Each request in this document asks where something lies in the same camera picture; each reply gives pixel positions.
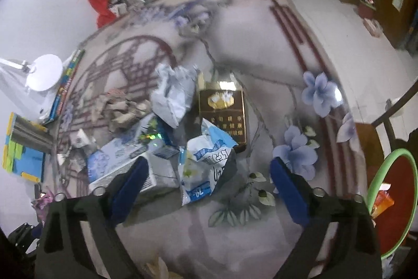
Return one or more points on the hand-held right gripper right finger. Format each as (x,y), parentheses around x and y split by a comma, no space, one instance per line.
(289,192)

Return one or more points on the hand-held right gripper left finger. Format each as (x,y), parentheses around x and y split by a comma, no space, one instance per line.
(129,190)

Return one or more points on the blue white milk pouch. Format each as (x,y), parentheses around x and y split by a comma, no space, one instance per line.
(202,158)

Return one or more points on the orange snack packet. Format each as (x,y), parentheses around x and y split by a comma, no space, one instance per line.
(382,203)

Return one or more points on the grey white mailer bag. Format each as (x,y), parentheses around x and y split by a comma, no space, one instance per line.
(173,99)

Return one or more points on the red bin with green rim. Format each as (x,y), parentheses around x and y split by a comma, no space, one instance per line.
(400,217)

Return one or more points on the white blue toothpaste box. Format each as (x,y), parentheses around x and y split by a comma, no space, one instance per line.
(114,158)

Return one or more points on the pink plastic wrapper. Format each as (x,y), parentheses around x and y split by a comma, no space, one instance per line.
(42,202)

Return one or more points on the small white paper box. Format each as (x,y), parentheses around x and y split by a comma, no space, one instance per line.
(80,139)

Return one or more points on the colourful block toy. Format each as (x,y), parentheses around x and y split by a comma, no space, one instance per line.
(26,161)

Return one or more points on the carved wooden chair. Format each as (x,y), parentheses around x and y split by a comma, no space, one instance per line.
(367,145)

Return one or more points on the dark gold cigarette pack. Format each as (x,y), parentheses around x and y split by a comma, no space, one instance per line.
(222,115)

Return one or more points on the metal can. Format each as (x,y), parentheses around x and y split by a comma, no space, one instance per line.
(31,133)

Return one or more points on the colourful book stack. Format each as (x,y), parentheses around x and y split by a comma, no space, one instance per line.
(67,83)

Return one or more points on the white desk lamp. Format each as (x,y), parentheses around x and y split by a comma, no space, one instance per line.
(44,71)

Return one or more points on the tissue box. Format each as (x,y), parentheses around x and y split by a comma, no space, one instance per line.
(373,27)

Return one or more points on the small red floor bin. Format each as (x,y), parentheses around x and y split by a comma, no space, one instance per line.
(365,9)

